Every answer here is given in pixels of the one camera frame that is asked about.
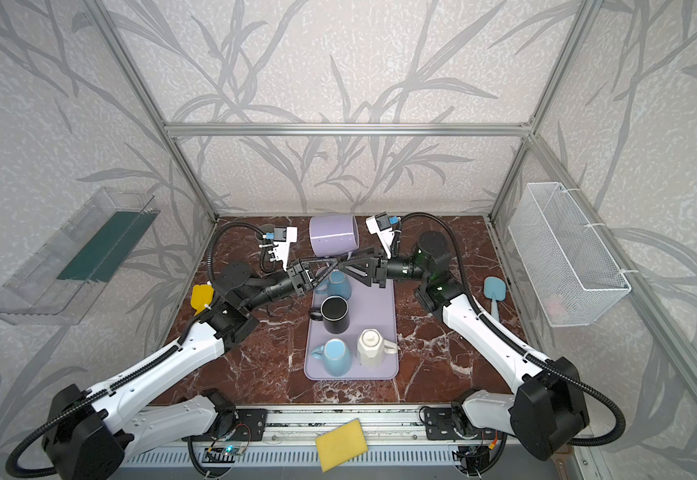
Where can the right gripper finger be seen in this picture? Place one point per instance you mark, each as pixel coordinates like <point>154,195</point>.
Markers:
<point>361,260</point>
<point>364,273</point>

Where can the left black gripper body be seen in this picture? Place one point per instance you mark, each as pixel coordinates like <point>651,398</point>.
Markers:
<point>302,278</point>

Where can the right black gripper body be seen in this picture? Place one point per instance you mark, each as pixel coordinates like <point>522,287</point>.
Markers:
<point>379,271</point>

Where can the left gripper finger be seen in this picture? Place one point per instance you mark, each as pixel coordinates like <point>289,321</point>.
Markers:
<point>324,277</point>
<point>315,263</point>

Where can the lavender mug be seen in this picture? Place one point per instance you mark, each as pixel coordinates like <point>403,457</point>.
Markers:
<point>334,235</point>

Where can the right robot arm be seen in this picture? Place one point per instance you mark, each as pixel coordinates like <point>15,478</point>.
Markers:
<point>548,406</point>

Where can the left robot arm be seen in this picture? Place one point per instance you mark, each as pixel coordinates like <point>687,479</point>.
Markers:
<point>91,433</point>

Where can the blue dotted square mug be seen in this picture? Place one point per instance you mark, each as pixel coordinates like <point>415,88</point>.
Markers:
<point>344,289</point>

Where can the black mug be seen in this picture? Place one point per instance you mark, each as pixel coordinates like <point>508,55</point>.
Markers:
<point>333,313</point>

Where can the white faceted mug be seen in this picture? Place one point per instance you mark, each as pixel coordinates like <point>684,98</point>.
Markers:
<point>373,348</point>

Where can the light blue mug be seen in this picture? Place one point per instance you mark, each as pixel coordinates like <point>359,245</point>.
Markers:
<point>336,357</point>

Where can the lavender plastic tray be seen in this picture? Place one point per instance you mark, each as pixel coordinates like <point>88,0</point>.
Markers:
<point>370,307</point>

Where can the yellow spatula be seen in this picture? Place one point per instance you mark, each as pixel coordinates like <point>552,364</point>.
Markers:
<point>202,297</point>

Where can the light blue spatula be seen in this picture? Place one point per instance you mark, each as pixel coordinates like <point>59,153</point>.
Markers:
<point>495,289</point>

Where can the yellow sponge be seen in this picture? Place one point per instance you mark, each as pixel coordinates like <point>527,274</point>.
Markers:
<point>341,445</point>

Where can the green circuit board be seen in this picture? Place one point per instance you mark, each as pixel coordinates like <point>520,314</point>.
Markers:
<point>223,455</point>

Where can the clear plastic shelf bin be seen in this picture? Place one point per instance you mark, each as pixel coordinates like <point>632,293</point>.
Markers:
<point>59,283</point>

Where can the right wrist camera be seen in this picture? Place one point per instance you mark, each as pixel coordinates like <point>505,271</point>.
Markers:
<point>384,226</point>

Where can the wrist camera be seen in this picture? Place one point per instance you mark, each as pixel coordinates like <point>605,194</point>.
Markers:
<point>384,226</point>
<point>276,244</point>

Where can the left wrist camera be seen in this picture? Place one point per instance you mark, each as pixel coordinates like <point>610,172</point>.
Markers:
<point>276,244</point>

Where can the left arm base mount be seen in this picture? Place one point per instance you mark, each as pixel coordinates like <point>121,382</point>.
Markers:
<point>244,425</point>

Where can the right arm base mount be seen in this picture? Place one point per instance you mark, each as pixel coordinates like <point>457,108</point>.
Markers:
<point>444,423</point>

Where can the white wire basket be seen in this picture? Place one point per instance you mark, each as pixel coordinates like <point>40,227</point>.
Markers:
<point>575,277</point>

